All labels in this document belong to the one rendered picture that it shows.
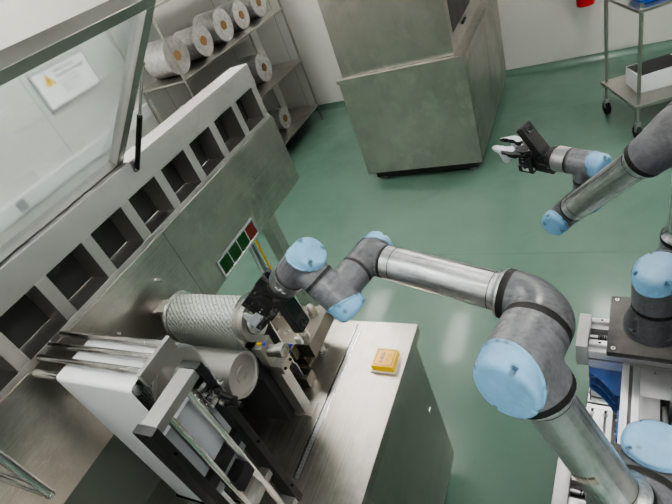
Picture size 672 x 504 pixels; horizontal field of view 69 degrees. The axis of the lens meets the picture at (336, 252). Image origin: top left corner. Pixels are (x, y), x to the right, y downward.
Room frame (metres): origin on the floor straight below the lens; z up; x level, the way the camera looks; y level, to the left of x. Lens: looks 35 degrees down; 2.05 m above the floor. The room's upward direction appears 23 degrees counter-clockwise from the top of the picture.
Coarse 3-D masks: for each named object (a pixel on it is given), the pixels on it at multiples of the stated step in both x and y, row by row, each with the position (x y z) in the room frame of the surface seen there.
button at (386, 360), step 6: (378, 348) 1.05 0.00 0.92; (384, 348) 1.04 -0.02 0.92; (378, 354) 1.03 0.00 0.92; (384, 354) 1.02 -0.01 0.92; (390, 354) 1.01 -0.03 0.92; (396, 354) 1.00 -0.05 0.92; (378, 360) 1.01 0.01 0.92; (384, 360) 1.00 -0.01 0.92; (390, 360) 0.99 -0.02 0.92; (396, 360) 0.99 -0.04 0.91; (372, 366) 1.00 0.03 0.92; (378, 366) 0.99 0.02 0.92; (384, 366) 0.98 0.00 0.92; (390, 366) 0.97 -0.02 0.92
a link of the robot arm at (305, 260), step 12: (300, 240) 0.85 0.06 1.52; (312, 240) 0.85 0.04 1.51; (288, 252) 0.85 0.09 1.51; (300, 252) 0.82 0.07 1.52; (312, 252) 0.82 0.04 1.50; (324, 252) 0.83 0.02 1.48; (288, 264) 0.83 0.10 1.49; (300, 264) 0.81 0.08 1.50; (312, 264) 0.80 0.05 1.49; (324, 264) 0.83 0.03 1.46; (276, 276) 0.86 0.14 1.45; (288, 276) 0.83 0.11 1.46; (300, 276) 0.81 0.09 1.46; (312, 276) 0.80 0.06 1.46; (288, 288) 0.84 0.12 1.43; (300, 288) 0.85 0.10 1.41
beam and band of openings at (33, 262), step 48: (240, 96) 1.83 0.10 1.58; (144, 144) 1.46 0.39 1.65; (192, 144) 1.67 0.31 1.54; (240, 144) 1.74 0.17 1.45; (96, 192) 1.25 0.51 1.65; (144, 192) 1.44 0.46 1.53; (192, 192) 1.48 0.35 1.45; (48, 240) 1.11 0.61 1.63; (96, 240) 1.26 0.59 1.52; (144, 240) 1.28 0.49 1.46; (0, 288) 0.99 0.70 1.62; (48, 288) 1.05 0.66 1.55; (96, 288) 1.13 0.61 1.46; (0, 336) 0.93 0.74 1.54; (48, 336) 1.00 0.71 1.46; (0, 384) 0.89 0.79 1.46
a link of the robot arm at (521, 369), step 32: (512, 320) 0.53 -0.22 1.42; (544, 320) 0.51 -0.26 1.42; (480, 352) 0.52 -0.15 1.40; (512, 352) 0.47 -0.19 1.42; (544, 352) 0.46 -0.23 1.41; (480, 384) 0.48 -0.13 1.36; (512, 384) 0.44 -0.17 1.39; (544, 384) 0.42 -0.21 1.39; (576, 384) 0.44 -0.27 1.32; (512, 416) 0.44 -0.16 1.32; (544, 416) 0.42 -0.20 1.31; (576, 416) 0.42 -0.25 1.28; (576, 448) 0.40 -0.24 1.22; (608, 448) 0.40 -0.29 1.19; (608, 480) 0.37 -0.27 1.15; (640, 480) 0.38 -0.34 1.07
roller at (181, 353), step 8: (176, 352) 0.84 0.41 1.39; (184, 352) 0.85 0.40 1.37; (192, 352) 0.86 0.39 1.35; (168, 360) 0.82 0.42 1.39; (176, 360) 0.83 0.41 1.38; (192, 360) 0.85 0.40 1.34; (200, 360) 0.86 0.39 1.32; (168, 368) 0.81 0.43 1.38; (160, 376) 0.79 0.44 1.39; (168, 376) 0.80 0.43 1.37; (160, 384) 0.78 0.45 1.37; (160, 392) 0.77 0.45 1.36
